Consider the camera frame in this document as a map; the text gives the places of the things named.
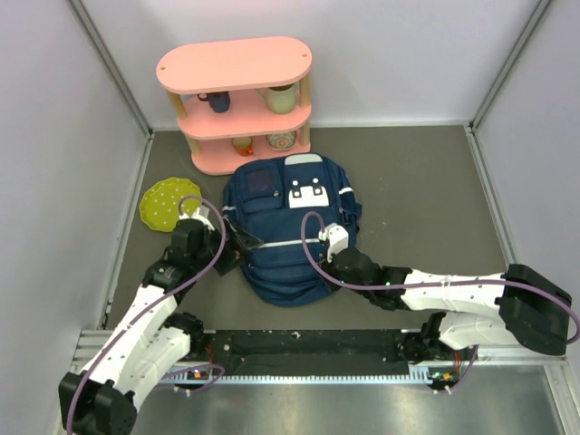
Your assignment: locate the patterned ceramic bowl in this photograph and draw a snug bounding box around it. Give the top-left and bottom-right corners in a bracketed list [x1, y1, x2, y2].
[266, 130, 296, 151]

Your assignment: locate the navy blue student backpack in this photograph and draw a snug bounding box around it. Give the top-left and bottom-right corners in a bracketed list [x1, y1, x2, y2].
[222, 153, 362, 307]

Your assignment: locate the green polka dot plate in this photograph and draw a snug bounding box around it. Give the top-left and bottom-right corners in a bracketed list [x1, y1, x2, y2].
[139, 178, 201, 233]

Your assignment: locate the small orange cup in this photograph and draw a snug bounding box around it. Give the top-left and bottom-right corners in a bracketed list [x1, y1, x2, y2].
[231, 136, 254, 157]

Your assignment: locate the dark blue mug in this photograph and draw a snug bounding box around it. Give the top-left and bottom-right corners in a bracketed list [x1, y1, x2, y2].
[197, 92, 231, 113]

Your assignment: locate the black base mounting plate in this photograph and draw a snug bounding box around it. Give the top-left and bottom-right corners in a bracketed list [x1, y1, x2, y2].
[189, 328, 454, 366]

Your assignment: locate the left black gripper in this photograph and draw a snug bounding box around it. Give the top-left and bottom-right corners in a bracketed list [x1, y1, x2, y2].
[191, 216, 262, 276]

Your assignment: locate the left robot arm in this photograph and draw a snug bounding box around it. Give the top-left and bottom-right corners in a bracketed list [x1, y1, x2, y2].
[58, 206, 263, 434]

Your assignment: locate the pale green mug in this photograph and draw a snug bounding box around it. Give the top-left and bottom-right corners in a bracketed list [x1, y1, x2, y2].
[256, 84, 297, 115]

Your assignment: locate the pink three-tier wooden shelf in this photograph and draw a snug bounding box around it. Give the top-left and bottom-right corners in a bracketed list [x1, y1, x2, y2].
[156, 36, 313, 176]

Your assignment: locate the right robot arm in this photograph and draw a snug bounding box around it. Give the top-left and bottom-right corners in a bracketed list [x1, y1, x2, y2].
[319, 224, 572, 359]

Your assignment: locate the aluminium frame rail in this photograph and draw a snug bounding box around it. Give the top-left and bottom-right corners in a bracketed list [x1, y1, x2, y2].
[53, 328, 580, 435]

